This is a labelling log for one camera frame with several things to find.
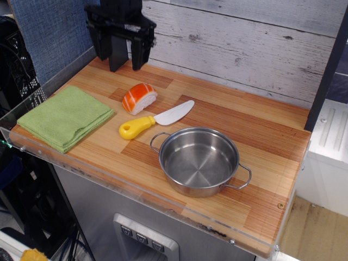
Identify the white plastic box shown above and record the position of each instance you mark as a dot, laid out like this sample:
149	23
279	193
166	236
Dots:
322	179

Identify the yellow object bottom left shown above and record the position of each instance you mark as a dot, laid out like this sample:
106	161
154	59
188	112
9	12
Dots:
33	255

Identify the silver toy fridge cabinet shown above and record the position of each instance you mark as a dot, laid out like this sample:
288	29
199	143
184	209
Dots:
95	205

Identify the clear acrylic guard rail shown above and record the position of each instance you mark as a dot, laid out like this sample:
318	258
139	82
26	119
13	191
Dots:
269	135

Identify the dark grey post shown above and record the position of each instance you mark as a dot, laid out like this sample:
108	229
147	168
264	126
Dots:
328	75
119	53

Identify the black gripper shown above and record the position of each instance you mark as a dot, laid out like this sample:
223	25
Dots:
122	19

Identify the dark grey right post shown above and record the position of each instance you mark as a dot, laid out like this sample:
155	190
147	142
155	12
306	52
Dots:
328	75

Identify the folded green cloth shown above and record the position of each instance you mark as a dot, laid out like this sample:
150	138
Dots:
64	119

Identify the black plastic crate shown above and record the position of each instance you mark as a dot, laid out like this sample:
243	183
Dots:
18	76

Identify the dark grey left post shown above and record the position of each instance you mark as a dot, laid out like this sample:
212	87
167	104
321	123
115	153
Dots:
119	53

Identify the silver dispenser button panel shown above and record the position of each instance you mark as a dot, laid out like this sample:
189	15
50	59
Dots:
139	242

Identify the orange white toy cake slice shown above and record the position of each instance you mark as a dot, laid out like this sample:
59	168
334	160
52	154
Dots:
138	98

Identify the stainless steel pot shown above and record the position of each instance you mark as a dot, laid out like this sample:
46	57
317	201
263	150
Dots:
198	161

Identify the toy knife yellow handle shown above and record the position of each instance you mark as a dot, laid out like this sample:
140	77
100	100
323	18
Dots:
131	129

